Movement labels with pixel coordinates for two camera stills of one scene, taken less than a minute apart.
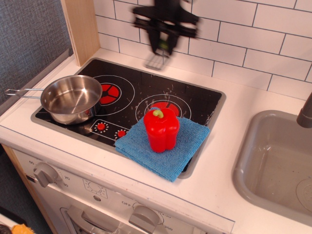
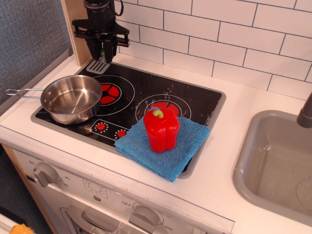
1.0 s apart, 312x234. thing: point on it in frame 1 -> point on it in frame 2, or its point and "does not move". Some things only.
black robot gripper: x=166 y=15 -> x=101 y=25
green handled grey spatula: x=157 y=60 -> x=99 y=66
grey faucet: x=304 y=118 does not move
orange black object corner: x=21 y=229 does not move
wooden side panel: x=81 y=23 does not move
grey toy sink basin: x=272 y=163 does not move
